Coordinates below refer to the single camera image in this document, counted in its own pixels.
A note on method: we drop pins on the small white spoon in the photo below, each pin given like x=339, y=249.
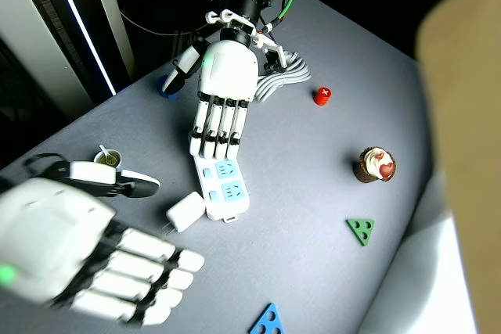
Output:
x=103, y=150

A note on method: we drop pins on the red cylinder block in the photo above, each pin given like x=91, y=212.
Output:
x=321, y=98

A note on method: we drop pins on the blue cylinder block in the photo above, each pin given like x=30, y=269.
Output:
x=168, y=95

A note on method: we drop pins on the white charger adapter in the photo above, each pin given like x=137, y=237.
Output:
x=186, y=210

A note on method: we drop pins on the beige wooden board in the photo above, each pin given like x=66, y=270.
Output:
x=469, y=115

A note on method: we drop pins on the small white bowl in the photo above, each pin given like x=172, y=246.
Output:
x=112, y=159

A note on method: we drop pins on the white frame post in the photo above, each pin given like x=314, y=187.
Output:
x=23, y=17

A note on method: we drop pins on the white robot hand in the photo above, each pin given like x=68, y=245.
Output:
x=51, y=232
x=227, y=72

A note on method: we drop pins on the grey table cloth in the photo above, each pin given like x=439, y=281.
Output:
x=313, y=177

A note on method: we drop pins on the white blue power strip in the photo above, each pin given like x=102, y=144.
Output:
x=238, y=209

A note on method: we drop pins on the toy cupcake with cream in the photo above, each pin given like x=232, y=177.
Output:
x=363, y=171

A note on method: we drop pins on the green triangle block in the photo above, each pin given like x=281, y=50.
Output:
x=362, y=229

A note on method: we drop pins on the blue triangle block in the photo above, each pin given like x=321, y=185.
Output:
x=256, y=326

